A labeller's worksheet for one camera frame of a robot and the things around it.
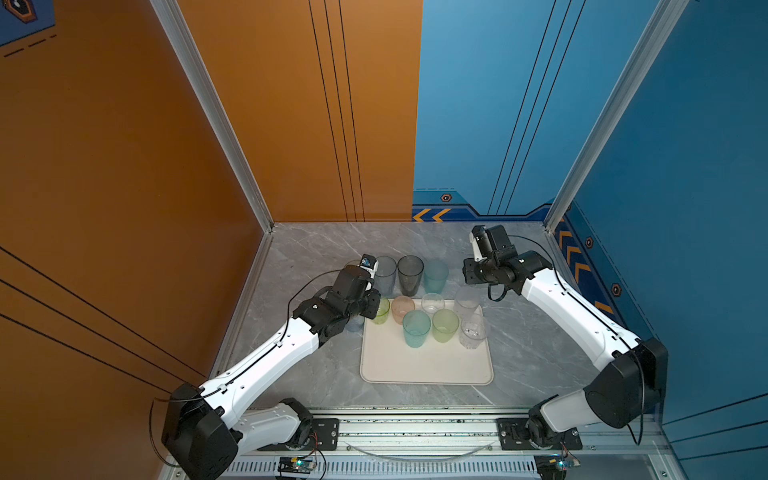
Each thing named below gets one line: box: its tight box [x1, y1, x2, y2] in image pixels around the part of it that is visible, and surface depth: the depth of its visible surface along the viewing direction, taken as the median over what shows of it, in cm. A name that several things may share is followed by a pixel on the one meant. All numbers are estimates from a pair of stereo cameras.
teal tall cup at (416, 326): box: [402, 310, 431, 349], surface depth 90 cm
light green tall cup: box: [432, 308, 460, 343], surface depth 88 cm
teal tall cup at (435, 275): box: [423, 260, 449, 294], surface depth 96 cm
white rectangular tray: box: [360, 317, 494, 385], surface depth 88 cm
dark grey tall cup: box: [397, 255, 425, 297], surface depth 93 cm
